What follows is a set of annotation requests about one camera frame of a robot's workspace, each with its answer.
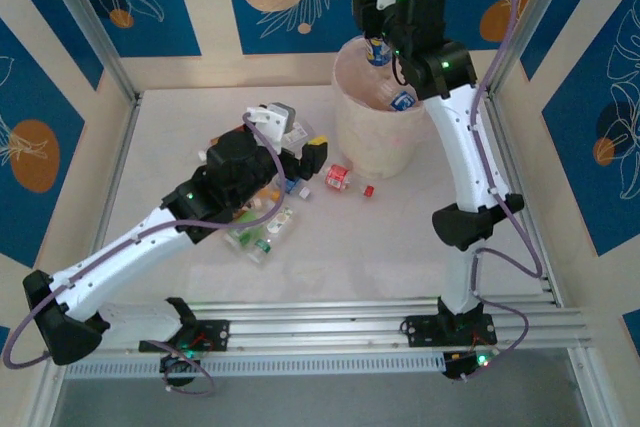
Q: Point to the orange juice bottle orange cap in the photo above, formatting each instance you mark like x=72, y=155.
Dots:
x=273, y=193

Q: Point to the aluminium frame post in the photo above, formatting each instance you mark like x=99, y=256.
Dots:
x=525, y=22
x=91, y=22

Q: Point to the clear bottle green cap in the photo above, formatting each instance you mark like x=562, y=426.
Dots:
x=280, y=219

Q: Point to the small blue label bottle white cap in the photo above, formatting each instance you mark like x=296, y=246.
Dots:
x=295, y=186

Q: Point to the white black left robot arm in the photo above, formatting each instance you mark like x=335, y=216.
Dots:
x=125, y=252

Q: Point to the clear square bottle white label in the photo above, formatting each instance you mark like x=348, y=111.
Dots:
x=298, y=136

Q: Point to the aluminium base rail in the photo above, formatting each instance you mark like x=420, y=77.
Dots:
x=310, y=327

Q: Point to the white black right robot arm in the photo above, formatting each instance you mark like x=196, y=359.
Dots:
x=465, y=157

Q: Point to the white bin with plastic liner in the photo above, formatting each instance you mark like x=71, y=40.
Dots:
x=375, y=147

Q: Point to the aluminium side rail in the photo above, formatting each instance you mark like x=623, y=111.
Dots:
x=121, y=157
x=545, y=267

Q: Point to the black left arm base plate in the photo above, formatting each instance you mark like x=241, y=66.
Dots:
x=217, y=334

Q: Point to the clear bottle red label red cap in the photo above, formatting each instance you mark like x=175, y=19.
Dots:
x=337, y=176

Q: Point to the clear bottle green label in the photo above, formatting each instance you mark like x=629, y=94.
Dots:
x=242, y=236

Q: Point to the aluminium frame leg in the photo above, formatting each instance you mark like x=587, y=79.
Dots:
x=590, y=392
x=46, y=397

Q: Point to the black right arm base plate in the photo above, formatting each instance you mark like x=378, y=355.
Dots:
x=417, y=329

